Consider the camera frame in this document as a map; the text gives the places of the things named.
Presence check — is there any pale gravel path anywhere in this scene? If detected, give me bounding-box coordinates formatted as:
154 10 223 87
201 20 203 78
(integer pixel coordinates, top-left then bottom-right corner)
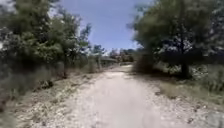
49 64 201 128

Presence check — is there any wood of trees and bushes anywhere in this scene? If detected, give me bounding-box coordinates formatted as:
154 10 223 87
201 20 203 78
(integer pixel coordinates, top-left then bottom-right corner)
0 0 134 104
128 0 224 93

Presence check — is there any grass verge with leaves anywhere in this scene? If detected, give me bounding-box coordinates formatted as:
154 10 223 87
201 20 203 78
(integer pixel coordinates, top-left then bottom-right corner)
128 66 224 128
0 64 118 128

